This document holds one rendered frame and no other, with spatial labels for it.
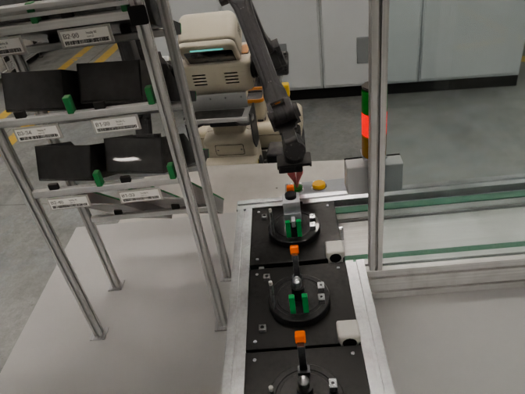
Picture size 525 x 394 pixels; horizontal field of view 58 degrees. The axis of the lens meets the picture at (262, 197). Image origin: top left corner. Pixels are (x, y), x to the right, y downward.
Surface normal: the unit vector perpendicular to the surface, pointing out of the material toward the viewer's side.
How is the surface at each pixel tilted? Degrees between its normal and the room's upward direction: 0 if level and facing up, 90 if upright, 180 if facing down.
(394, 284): 90
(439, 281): 90
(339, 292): 0
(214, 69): 98
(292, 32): 90
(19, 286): 0
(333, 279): 0
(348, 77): 90
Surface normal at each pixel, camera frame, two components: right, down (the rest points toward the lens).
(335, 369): -0.13, -0.81
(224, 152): -0.11, 0.70
